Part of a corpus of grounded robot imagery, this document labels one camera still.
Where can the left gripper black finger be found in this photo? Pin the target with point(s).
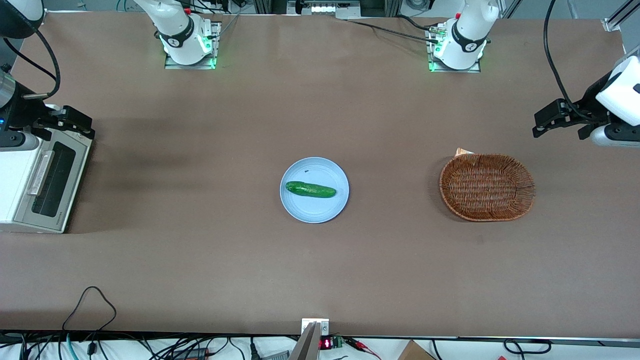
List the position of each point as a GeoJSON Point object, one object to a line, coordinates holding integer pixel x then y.
{"type": "Point", "coordinates": [552, 116]}
{"type": "Point", "coordinates": [591, 132]}

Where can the black power adapter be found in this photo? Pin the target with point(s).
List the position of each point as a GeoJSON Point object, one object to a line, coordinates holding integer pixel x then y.
{"type": "Point", "coordinates": [191, 354]}

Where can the red black clip leads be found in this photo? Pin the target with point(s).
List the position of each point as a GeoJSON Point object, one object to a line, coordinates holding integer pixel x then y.
{"type": "Point", "coordinates": [362, 346]}

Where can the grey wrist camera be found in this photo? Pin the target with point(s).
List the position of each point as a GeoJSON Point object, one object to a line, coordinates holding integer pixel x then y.
{"type": "Point", "coordinates": [17, 141]}
{"type": "Point", "coordinates": [615, 136]}

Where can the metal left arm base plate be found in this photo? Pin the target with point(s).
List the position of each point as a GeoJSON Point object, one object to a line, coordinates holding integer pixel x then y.
{"type": "Point", "coordinates": [476, 67]}

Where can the light blue round plate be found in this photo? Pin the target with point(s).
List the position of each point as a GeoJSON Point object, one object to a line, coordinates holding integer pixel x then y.
{"type": "Point", "coordinates": [315, 210]}

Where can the green cucumber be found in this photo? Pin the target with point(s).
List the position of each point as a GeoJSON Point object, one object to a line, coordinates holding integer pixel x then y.
{"type": "Point", "coordinates": [310, 189]}

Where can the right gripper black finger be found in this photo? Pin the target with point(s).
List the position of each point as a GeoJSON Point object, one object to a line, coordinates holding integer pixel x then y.
{"type": "Point", "coordinates": [42, 135]}
{"type": "Point", "coordinates": [75, 121]}

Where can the red digit display module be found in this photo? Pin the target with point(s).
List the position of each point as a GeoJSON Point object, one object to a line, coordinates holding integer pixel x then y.
{"type": "Point", "coordinates": [326, 343]}

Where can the grey metal camera mount bar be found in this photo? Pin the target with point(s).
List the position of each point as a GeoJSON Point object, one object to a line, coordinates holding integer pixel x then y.
{"type": "Point", "coordinates": [307, 345]}

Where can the brown cardboard box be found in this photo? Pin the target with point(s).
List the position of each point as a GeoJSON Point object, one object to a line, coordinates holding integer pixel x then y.
{"type": "Point", "coordinates": [415, 351]}

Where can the white lit electronics box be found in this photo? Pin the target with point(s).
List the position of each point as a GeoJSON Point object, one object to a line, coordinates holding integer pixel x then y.
{"type": "Point", "coordinates": [325, 8]}

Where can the aluminium frame profile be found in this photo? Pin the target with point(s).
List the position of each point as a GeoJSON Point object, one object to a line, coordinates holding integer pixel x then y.
{"type": "Point", "coordinates": [620, 15]}

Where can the orange white basket tag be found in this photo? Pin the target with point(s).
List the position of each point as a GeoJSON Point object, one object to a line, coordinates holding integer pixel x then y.
{"type": "Point", "coordinates": [463, 152]}

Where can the white toaster oven body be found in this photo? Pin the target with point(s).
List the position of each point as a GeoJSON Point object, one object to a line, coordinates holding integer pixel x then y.
{"type": "Point", "coordinates": [10, 180]}

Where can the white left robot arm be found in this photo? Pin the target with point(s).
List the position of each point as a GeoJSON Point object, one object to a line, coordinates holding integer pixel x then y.
{"type": "Point", "coordinates": [467, 35]}

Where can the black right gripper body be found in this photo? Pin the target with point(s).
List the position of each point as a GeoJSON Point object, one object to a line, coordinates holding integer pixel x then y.
{"type": "Point", "coordinates": [20, 111]}

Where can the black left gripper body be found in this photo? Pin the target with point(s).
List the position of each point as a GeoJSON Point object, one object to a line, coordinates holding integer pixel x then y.
{"type": "Point", "coordinates": [588, 105]}

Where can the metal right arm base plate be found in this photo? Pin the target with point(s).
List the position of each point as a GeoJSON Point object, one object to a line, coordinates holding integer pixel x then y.
{"type": "Point", "coordinates": [216, 50]}

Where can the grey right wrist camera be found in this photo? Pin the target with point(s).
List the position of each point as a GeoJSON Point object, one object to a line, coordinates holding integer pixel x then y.
{"type": "Point", "coordinates": [17, 141]}

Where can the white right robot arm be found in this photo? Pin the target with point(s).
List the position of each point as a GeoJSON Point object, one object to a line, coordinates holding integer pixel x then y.
{"type": "Point", "coordinates": [180, 30]}

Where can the brown oval wicker basket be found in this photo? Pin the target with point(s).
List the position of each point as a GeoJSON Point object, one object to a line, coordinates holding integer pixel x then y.
{"type": "Point", "coordinates": [487, 187]}

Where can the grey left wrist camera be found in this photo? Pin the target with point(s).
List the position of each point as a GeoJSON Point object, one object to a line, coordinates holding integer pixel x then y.
{"type": "Point", "coordinates": [615, 136]}

